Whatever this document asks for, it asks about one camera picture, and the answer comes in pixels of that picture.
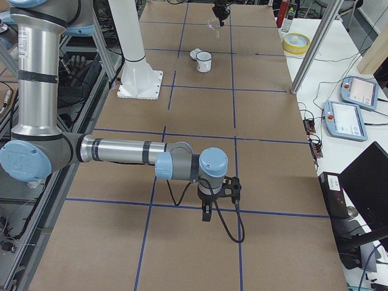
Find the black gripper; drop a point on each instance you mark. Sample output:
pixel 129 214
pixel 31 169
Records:
pixel 220 10
pixel 206 200

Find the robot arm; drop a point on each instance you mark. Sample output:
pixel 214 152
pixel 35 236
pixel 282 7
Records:
pixel 38 147

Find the white enamel mug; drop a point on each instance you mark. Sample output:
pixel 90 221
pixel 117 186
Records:
pixel 204 61

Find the red bottle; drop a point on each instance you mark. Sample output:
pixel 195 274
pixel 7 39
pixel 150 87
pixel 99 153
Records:
pixel 282 13

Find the yellow tape roll with bowl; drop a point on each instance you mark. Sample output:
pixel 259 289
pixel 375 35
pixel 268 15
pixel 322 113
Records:
pixel 295 43

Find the orange adapter box near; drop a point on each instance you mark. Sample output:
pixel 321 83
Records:
pixel 316 149

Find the orange adapter box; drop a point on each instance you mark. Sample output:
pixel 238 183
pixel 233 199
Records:
pixel 309 125
pixel 316 149

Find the black computer box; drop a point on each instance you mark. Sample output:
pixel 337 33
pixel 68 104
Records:
pixel 338 203

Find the orange adapter box far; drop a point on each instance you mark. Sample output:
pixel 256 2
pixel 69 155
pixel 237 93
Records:
pixel 309 125

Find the near teach pendant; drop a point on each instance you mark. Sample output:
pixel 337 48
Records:
pixel 344 120

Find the teach pendant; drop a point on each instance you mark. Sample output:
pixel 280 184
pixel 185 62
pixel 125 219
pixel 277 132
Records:
pixel 359 91
pixel 344 120

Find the far teach pendant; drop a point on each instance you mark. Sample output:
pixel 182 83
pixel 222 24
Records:
pixel 359 91

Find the black laptop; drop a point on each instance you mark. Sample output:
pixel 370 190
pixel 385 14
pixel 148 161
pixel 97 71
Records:
pixel 365 183

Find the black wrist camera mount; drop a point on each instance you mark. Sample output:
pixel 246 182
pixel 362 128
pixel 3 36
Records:
pixel 231 188

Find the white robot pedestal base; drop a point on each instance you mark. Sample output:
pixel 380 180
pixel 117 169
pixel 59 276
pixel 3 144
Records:
pixel 138 79

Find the aluminium frame post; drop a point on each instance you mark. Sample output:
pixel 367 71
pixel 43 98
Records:
pixel 318 38

